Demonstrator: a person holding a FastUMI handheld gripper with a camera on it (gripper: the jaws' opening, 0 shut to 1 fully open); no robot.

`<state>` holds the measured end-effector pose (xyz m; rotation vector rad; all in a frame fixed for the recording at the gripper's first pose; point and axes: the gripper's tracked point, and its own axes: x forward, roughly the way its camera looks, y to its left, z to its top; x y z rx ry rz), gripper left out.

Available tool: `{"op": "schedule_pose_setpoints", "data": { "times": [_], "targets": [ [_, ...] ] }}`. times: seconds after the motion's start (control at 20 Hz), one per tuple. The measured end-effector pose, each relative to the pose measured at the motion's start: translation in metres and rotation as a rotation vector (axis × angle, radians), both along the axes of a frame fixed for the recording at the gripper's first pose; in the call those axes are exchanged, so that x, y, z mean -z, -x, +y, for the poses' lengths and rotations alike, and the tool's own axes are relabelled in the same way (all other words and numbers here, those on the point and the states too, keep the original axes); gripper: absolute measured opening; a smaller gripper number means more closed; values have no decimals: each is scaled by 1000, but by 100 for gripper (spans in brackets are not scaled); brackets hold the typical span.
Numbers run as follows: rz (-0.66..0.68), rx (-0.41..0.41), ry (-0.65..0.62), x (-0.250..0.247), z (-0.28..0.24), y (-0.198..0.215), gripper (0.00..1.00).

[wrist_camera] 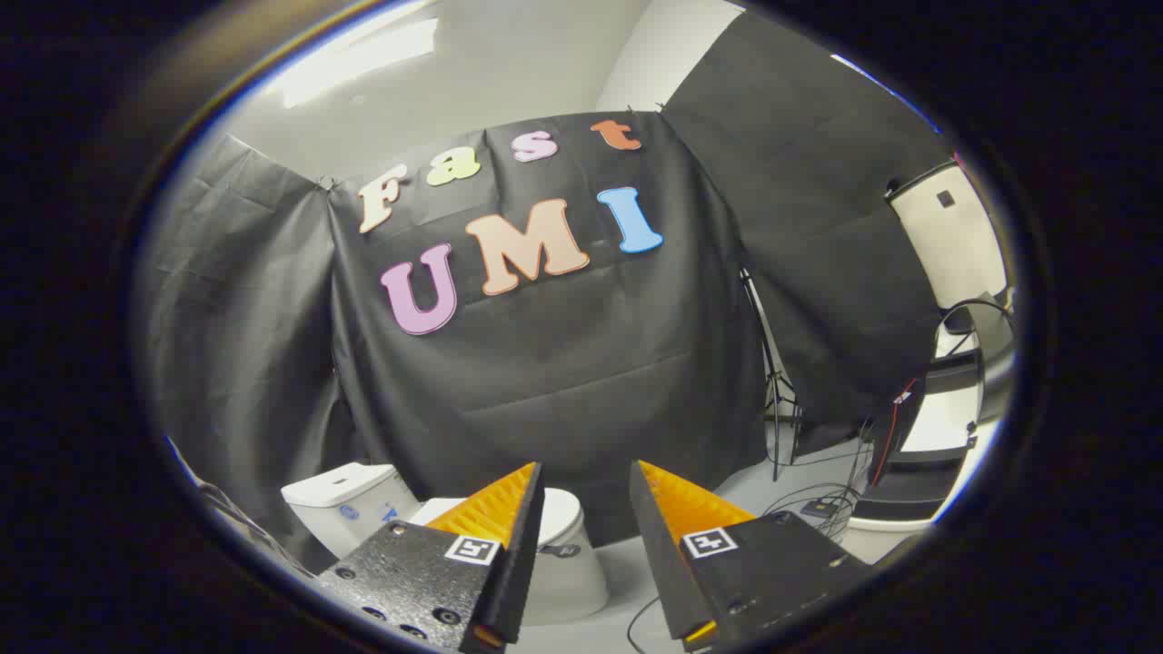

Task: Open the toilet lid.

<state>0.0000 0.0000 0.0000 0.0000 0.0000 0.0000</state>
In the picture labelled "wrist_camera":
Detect black tripod light stand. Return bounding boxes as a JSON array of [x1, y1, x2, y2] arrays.
[[741, 268, 805, 482]]

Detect thin red cable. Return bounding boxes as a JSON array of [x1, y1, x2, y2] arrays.
[[870, 380, 917, 487]]

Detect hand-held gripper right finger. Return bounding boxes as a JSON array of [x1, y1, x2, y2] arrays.
[[630, 459, 875, 654]]

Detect black and white stepped rack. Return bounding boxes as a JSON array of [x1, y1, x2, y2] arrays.
[[852, 300, 1017, 557]]

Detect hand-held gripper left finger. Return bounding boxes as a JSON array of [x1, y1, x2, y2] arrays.
[[313, 461, 547, 654]]

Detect black backdrop cloth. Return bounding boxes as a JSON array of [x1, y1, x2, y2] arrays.
[[136, 14, 955, 575]]

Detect tangled black floor cables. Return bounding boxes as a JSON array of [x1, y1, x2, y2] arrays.
[[625, 434, 875, 654]]

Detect white toilet with tank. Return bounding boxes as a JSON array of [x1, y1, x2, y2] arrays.
[[281, 462, 611, 627]]

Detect white panel with black frame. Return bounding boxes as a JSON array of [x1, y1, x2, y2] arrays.
[[885, 160, 1008, 312]]

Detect ceiling light panel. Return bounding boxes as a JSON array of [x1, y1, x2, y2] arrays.
[[273, 18, 442, 110]]

